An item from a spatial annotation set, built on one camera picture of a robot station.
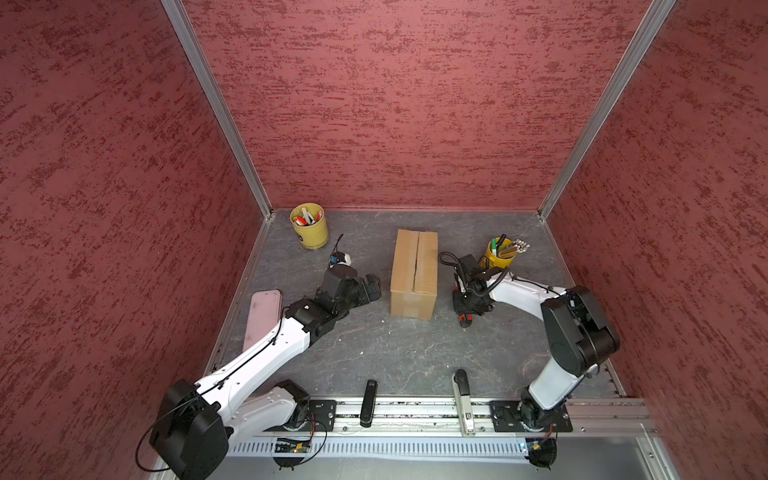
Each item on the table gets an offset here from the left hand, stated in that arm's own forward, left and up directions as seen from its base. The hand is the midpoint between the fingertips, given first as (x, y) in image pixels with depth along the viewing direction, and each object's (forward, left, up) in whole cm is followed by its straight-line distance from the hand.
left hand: (367, 290), depth 81 cm
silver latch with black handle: (-21, -25, -10) cm, 34 cm away
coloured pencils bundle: (+16, -44, -2) cm, 47 cm away
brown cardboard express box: (+4, -13, +1) cm, 14 cm away
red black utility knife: (-3, -30, -12) cm, 32 cm away
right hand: (0, -29, -14) cm, 32 cm away
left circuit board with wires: (-34, +19, -17) cm, 43 cm away
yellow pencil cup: (+20, -41, -4) cm, 46 cm away
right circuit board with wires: (-35, -45, -17) cm, 59 cm away
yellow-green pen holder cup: (+29, +23, -4) cm, 37 cm away
